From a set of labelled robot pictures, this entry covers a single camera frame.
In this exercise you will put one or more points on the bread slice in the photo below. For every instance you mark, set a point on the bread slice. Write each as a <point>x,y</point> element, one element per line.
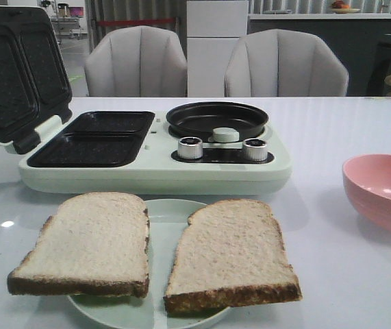
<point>95,244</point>
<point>231,254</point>

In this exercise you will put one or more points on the pink bowl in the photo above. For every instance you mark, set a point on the pink bowl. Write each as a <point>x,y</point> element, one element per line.
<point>367,184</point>

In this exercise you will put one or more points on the breakfast maker hinged lid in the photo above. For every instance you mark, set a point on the breakfast maker hinged lid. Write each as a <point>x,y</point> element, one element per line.
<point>34,86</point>

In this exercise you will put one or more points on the mint green breakfast maker base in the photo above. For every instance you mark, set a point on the mint green breakfast maker base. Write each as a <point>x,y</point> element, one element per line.
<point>135,152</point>

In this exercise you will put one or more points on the left silver control knob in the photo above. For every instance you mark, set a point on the left silver control knob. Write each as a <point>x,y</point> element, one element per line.
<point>190,148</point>

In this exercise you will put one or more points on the silver control knob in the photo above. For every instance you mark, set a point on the silver control knob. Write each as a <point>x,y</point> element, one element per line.
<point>254,149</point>
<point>190,148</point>

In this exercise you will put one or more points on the black round frying pan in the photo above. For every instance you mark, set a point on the black round frying pan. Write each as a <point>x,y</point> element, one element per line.
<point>201,118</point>

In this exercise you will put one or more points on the mint green round plate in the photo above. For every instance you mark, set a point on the mint green round plate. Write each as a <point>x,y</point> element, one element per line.
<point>168,219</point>

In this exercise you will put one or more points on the right silver control knob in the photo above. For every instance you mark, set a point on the right silver control knob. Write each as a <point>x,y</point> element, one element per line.
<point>254,149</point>

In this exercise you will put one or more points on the left grey upholstered chair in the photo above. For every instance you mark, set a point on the left grey upholstered chair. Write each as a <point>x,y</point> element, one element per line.
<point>139,61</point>

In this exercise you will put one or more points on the grey upholstered chair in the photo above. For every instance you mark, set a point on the grey upholstered chair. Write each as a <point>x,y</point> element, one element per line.
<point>284,63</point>
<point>139,61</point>

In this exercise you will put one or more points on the right grey upholstered chair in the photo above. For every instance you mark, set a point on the right grey upholstered chair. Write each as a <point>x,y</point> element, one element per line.
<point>284,63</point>

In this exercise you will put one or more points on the white cabinet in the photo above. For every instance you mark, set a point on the white cabinet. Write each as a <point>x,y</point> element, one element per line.
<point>213,29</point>

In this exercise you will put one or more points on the fruit plate on counter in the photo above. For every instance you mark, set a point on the fruit plate on counter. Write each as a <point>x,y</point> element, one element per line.
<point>341,7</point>

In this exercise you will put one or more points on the grey counter with white top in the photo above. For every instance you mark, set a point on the grey counter with white top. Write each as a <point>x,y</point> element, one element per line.
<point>361,41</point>

